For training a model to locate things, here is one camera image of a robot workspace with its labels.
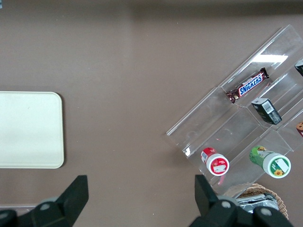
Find dark packet on stand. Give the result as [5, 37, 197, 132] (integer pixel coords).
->
[294, 60, 303, 77]

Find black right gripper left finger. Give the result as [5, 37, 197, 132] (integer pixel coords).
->
[33, 175, 89, 227]

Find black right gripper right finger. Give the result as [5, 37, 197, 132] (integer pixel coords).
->
[189, 175, 240, 227]

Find wicker basket holding foil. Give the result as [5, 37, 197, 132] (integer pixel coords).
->
[223, 183, 289, 220]

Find silver foil packet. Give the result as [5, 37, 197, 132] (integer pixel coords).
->
[235, 192, 279, 213]

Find Snickers chocolate bar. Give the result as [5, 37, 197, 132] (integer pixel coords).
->
[225, 67, 270, 104]

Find cream rectangular tray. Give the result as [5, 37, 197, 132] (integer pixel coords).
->
[0, 91, 65, 169]

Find clear acrylic stepped stand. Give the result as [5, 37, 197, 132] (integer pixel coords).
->
[166, 24, 303, 187]

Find small black carton box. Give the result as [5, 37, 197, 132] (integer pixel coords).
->
[251, 97, 283, 125]

